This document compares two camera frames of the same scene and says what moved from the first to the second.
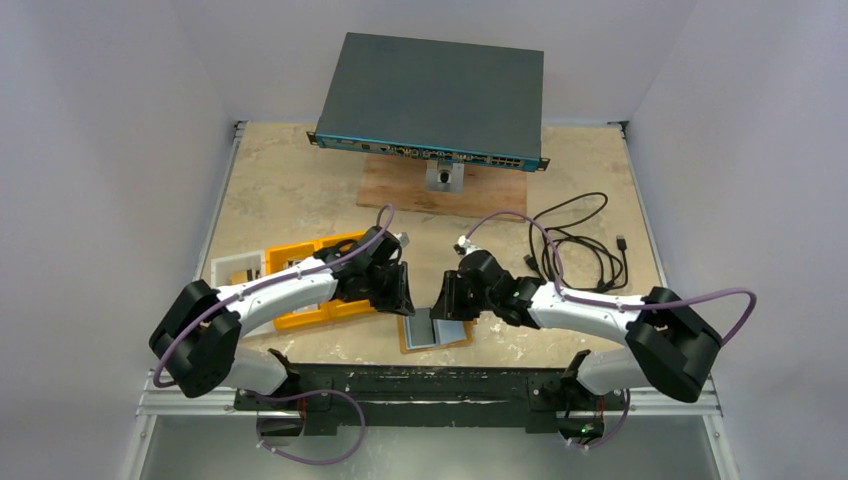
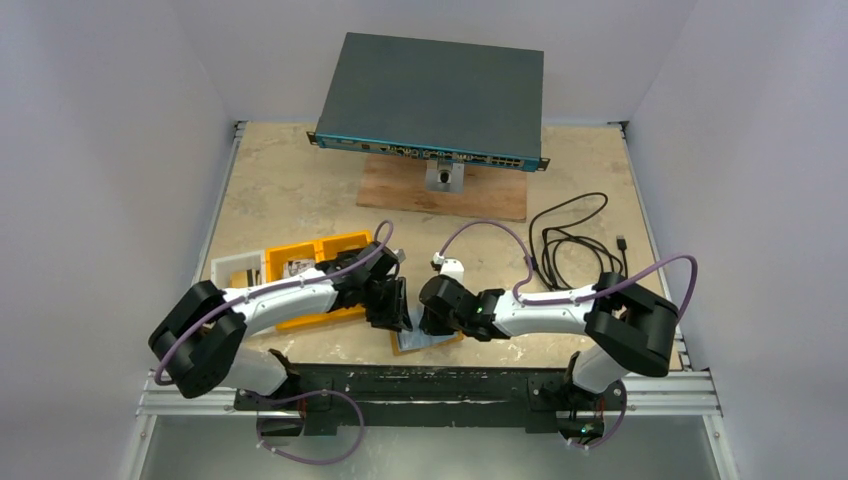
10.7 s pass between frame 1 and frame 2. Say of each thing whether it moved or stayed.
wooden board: stayed
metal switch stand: stayed
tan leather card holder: stayed
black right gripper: moved
